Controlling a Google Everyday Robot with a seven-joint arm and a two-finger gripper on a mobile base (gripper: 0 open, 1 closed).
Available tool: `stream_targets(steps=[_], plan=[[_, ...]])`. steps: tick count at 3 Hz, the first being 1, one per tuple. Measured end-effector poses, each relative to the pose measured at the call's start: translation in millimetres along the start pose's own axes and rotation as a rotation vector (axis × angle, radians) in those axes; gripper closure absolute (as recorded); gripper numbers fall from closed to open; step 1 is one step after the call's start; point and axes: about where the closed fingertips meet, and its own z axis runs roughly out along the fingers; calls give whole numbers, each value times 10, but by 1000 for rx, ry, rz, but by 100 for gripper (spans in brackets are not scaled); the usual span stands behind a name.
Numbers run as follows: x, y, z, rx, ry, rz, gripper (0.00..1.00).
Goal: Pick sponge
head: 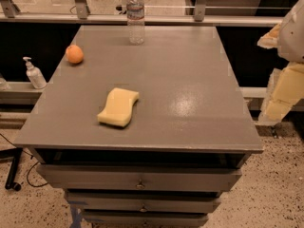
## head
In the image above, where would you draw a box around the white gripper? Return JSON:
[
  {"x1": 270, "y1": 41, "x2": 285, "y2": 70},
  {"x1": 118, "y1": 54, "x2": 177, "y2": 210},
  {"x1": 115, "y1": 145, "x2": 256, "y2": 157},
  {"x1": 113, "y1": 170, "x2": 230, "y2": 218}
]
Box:
[{"x1": 257, "y1": 0, "x2": 304, "y2": 126}]

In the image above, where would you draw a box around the yellow sponge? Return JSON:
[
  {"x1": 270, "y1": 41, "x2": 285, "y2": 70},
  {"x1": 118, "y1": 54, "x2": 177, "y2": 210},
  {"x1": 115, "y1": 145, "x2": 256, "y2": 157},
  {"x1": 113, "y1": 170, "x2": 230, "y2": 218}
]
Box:
[{"x1": 97, "y1": 87, "x2": 140, "y2": 127}]

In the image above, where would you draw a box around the grey drawer cabinet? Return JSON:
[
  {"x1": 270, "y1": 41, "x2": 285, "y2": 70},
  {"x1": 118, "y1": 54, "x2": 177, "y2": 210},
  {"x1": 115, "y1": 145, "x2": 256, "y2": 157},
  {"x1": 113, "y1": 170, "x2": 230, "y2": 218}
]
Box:
[{"x1": 12, "y1": 24, "x2": 265, "y2": 228}]

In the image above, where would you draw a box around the clear plastic water bottle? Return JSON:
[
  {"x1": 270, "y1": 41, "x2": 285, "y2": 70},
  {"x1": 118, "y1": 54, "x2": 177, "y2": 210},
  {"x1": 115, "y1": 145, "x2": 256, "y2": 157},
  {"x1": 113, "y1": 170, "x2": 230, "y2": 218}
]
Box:
[{"x1": 126, "y1": 0, "x2": 145, "y2": 45}]

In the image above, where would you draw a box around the orange fruit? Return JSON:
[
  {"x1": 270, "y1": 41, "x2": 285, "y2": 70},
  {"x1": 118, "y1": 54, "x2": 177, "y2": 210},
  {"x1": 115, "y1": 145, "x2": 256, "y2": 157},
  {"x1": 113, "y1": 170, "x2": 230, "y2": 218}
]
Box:
[{"x1": 66, "y1": 45, "x2": 84, "y2": 64}]

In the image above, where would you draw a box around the middle grey drawer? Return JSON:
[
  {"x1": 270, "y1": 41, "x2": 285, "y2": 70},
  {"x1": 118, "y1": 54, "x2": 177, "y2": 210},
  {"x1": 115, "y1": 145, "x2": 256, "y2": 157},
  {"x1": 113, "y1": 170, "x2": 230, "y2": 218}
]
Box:
[{"x1": 65, "y1": 192, "x2": 220, "y2": 213}]

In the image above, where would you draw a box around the grey drawer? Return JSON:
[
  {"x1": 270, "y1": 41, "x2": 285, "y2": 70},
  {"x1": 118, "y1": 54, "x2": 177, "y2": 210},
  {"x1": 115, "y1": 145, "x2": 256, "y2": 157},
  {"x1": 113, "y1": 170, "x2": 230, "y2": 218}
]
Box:
[
  {"x1": 37, "y1": 164, "x2": 241, "y2": 192},
  {"x1": 65, "y1": 192, "x2": 220, "y2": 213},
  {"x1": 82, "y1": 211, "x2": 208, "y2": 227}
]

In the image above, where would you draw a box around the bottom grey drawer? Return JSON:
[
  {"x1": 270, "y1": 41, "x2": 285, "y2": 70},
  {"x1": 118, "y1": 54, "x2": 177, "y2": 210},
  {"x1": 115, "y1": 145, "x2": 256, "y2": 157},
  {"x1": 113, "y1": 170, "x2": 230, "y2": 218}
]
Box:
[{"x1": 82, "y1": 211, "x2": 208, "y2": 227}]

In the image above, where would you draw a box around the white pump soap bottle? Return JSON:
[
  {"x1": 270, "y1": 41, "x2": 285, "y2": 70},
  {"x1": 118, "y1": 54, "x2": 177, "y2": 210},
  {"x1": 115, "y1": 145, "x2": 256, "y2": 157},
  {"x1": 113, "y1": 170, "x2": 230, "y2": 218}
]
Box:
[{"x1": 23, "y1": 57, "x2": 47, "y2": 89}]

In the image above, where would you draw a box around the top grey drawer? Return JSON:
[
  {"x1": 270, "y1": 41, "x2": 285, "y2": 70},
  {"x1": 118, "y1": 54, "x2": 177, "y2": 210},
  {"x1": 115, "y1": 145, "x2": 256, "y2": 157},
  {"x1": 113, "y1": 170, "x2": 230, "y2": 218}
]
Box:
[{"x1": 37, "y1": 164, "x2": 241, "y2": 192}]

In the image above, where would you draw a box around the black stand leg with caster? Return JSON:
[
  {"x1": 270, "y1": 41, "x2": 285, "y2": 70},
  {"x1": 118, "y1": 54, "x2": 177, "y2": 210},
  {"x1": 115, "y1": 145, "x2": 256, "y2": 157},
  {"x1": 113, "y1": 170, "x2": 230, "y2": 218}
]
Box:
[{"x1": 0, "y1": 148, "x2": 22, "y2": 191}]

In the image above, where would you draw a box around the metal railing frame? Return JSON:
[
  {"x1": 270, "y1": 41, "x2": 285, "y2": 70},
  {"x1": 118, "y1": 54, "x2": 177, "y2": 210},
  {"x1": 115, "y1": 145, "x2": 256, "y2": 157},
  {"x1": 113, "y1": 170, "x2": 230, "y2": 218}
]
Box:
[{"x1": 0, "y1": 0, "x2": 298, "y2": 27}]

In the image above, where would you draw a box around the black floor cable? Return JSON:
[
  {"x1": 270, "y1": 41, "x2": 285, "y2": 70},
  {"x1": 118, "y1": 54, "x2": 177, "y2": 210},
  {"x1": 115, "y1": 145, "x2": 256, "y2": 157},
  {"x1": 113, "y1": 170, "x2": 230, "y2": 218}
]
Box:
[{"x1": 0, "y1": 132, "x2": 49, "y2": 189}]

